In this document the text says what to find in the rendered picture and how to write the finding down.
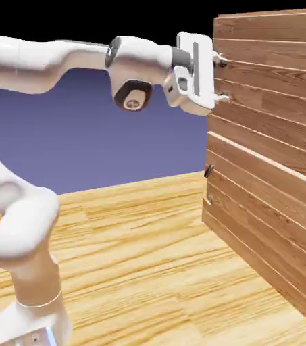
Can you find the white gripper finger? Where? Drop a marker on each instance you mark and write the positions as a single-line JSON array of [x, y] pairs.
[[219, 98], [216, 56]]

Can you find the wooden cabinet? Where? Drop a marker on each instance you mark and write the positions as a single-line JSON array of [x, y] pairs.
[[277, 216]]

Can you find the large wooden cabinet door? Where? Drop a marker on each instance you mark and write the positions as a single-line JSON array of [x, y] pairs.
[[277, 108]]

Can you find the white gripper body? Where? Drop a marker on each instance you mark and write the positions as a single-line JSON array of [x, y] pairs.
[[204, 67]]

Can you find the small wooden cabinet door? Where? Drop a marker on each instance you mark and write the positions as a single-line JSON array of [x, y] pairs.
[[263, 194]]

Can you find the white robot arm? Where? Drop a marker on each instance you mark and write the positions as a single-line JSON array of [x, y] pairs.
[[39, 56]]

